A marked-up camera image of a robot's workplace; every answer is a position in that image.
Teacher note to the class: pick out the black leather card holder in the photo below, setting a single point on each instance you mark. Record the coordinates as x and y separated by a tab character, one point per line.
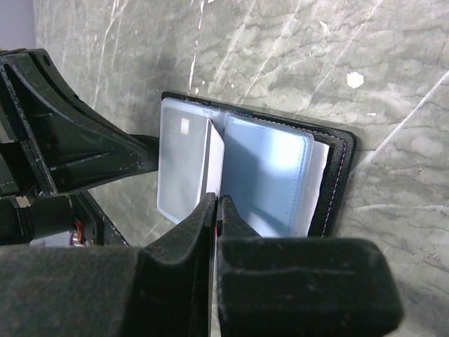
286	177

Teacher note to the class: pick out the black VIP card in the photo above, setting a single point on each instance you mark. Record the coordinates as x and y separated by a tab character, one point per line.
183	137

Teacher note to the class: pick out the white card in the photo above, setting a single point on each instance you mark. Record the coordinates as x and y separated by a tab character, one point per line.
213	161

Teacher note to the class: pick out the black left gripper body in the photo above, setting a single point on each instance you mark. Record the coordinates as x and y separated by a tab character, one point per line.
34	139

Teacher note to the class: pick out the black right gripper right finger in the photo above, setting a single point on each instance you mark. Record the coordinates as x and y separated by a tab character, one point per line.
301	286

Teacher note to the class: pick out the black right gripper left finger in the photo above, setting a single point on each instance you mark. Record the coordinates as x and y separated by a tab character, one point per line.
163	289

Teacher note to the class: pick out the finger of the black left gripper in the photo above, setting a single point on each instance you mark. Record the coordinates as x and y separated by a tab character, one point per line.
99	152

